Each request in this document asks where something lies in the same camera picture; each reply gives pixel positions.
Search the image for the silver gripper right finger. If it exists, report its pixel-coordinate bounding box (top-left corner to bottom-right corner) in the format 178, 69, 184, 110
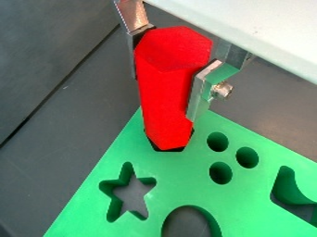
186, 40, 253, 121

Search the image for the red hexagon prism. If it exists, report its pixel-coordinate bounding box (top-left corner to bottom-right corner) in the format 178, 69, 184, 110
134, 26, 212, 151

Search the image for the green shape sorter block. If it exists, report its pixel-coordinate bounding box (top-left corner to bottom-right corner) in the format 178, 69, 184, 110
44, 112, 317, 237

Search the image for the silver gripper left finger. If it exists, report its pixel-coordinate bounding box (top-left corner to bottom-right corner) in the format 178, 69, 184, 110
112, 0, 155, 78

